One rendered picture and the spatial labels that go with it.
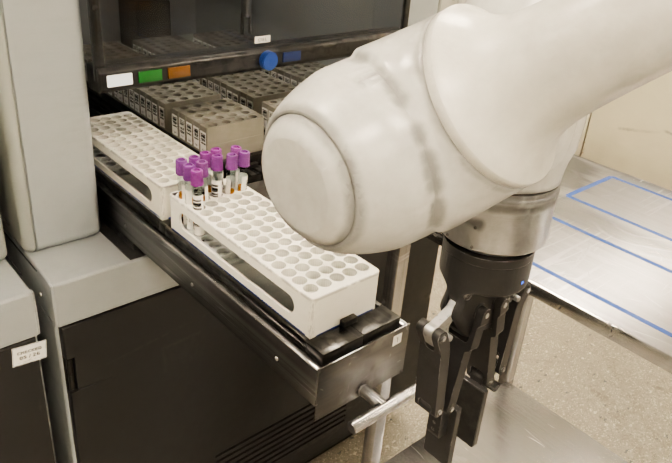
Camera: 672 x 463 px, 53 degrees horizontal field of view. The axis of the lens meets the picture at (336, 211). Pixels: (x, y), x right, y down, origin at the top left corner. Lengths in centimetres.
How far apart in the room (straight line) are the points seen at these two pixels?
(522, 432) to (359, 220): 118
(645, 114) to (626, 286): 216
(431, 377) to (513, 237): 15
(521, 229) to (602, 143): 263
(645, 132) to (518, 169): 271
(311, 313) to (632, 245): 51
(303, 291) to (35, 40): 48
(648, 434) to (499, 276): 151
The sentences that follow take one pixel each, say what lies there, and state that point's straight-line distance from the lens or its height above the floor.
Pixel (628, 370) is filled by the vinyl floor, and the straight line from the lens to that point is 222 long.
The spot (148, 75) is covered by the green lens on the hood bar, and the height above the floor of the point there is 98.
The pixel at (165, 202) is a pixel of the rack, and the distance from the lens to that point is 93.
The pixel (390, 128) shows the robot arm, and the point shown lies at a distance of 32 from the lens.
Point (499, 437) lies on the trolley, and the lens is 144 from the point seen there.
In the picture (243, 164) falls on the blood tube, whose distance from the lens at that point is 89.
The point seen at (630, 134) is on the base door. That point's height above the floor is 36.
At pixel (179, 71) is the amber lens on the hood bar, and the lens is 102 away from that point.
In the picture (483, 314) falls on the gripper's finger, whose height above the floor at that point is 94.
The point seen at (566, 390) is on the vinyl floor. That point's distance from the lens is 207.
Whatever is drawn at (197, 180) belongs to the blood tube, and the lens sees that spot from 84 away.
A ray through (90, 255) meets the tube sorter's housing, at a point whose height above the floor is 73.
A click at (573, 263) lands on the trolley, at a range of 94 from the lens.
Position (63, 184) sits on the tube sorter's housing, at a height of 83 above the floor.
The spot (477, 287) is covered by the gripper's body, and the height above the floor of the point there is 97.
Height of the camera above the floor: 126
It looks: 27 degrees down
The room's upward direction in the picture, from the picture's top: 5 degrees clockwise
